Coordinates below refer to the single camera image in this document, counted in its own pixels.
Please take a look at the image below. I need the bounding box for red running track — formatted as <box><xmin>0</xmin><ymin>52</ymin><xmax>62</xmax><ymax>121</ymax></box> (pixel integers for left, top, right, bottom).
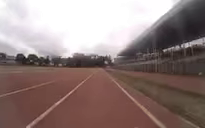
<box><xmin>0</xmin><ymin>65</ymin><xmax>205</xmax><ymax>128</ymax></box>

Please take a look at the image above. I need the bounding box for row of trees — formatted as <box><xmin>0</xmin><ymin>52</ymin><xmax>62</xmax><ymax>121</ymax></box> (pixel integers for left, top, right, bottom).
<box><xmin>0</xmin><ymin>52</ymin><xmax>63</xmax><ymax>67</ymax></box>

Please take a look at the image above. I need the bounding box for roofed grandstand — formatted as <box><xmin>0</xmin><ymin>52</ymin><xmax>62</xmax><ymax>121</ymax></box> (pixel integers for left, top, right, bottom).
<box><xmin>113</xmin><ymin>0</ymin><xmax>205</xmax><ymax>77</ymax></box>

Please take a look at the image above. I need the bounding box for grass strip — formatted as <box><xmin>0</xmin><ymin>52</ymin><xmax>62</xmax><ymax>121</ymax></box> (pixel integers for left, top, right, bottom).
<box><xmin>106</xmin><ymin>68</ymin><xmax>205</xmax><ymax>128</ymax></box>

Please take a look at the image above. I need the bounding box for low pale building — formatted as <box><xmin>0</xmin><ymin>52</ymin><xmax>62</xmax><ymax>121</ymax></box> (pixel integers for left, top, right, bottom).
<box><xmin>0</xmin><ymin>51</ymin><xmax>18</xmax><ymax>66</ymax></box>

